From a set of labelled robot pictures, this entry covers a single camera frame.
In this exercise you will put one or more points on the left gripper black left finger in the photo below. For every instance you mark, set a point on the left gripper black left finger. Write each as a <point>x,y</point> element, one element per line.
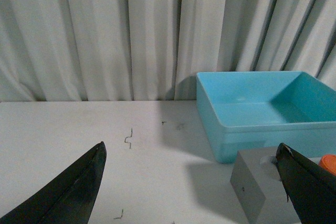
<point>69,197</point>

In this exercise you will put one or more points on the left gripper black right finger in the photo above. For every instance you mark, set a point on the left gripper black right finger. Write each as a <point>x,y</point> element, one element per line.
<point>309,187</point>

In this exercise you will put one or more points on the orange cylinder part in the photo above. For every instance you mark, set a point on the orange cylinder part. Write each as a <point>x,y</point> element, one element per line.
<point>328,162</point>

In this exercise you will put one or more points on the gray block with round hole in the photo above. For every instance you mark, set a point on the gray block with round hole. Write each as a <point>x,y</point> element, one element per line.
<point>257,185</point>

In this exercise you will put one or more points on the light blue plastic box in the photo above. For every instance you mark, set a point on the light blue plastic box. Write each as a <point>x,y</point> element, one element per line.
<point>246,110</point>

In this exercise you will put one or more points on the white pleated curtain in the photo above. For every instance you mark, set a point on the white pleated curtain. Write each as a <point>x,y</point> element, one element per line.
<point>129,50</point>

